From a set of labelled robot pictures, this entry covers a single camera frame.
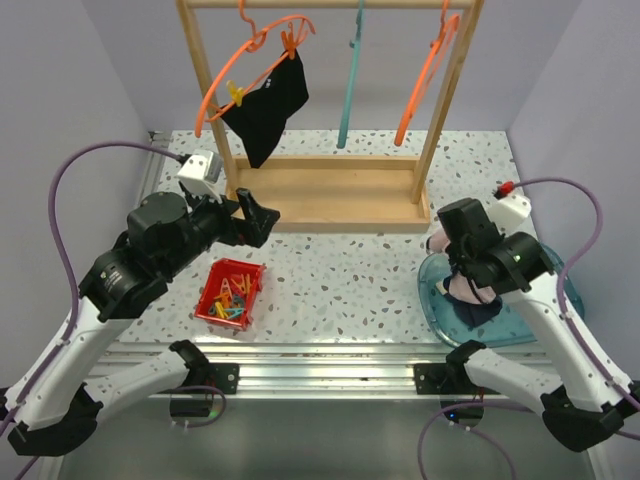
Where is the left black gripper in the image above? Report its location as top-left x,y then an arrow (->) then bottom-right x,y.
161,183 -> 279,277

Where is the pink underwear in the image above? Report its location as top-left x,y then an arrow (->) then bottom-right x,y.
426,228 -> 495,305

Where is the navy underwear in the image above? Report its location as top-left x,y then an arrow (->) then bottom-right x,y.
438,277 -> 503,329

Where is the teal clip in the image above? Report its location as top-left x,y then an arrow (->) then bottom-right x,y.
216,306 -> 245,320

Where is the black underwear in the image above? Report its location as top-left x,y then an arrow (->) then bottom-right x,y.
221,52 -> 309,169

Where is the yellow clip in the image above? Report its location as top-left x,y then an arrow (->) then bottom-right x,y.
226,80 -> 245,107

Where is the orange hanger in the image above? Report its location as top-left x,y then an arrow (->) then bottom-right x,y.
194,1 -> 316,137
394,0 -> 461,146

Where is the orange clip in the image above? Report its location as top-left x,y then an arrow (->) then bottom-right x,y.
281,31 -> 297,60

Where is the teal hanger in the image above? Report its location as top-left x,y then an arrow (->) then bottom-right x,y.
336,0 -> 364,149

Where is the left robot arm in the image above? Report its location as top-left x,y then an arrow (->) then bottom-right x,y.
1,188 -> 280,457

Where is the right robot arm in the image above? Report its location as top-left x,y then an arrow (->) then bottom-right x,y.
437,194 -> 639,452

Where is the wooden clothes rack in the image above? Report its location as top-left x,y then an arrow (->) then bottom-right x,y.
176,1 -> 484,233

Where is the blue transparent tray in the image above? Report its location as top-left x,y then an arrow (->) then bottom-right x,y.
417,244 -> 585,349

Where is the red bin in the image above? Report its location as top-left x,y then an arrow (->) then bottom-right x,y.
194,258 -> 266,331

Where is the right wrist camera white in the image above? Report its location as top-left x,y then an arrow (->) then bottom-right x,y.
487,181 -> 532,235

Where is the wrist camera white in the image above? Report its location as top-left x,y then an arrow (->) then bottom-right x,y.
487,181 -> 532,235
177,149 -> 223,202

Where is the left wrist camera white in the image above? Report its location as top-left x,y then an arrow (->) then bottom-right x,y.
177,149 -> 223,202

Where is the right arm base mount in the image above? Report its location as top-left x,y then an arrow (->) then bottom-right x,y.
413,340 -> 487,395

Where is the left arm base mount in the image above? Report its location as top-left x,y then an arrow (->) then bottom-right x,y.
162,340 -> 240,394

